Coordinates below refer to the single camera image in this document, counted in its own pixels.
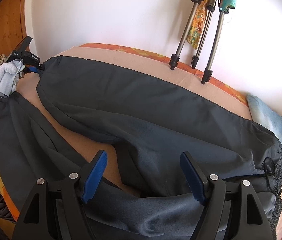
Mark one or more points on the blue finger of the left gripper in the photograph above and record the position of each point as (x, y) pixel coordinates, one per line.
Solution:
(34, 70)

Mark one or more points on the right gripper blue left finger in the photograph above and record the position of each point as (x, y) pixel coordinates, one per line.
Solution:
(91, 175)

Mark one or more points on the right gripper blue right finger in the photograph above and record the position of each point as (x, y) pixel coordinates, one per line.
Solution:
(195, 177)

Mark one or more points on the dark navy jogger pants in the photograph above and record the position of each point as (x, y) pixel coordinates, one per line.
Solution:
(150, 123)

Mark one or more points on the white gloved left hand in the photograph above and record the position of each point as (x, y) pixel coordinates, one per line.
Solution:
(10, 74)

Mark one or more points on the pink beige bed blanket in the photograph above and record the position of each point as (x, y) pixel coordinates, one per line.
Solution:
(185, 78)

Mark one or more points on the wooden door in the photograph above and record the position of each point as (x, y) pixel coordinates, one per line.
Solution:
(12, 24)

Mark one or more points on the folded light blue jeans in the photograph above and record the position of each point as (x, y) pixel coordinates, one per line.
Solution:
(262, 114)

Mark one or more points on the orange floral bed sheet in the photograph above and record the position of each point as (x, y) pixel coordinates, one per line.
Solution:
(112, 173)

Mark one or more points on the colourful floral scarf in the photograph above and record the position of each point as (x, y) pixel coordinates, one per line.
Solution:
(196, 31)

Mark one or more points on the silver camera tripod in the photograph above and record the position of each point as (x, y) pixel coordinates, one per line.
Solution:
(174, 59)

